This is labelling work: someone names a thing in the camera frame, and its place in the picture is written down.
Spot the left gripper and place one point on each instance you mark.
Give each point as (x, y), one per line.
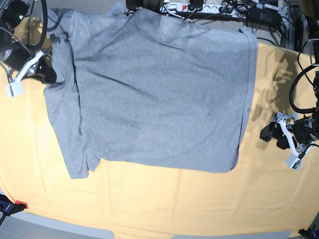
(305, 130)

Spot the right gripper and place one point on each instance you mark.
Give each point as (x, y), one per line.
(15, 59)

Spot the grey t-shirt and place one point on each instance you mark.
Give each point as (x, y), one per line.
(148, 89)

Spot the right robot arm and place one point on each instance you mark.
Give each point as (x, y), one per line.
(12, 12)

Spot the yellow table cloth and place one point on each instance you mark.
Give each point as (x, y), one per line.
(261, 194)

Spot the black clamp right corner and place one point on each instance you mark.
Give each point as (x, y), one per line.
(309, 233)

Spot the black power adapter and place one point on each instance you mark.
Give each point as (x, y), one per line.
(264, 17)

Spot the white power strip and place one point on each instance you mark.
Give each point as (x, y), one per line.
(180, 9)

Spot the red and black clamp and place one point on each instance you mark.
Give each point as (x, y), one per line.
(7, 207)

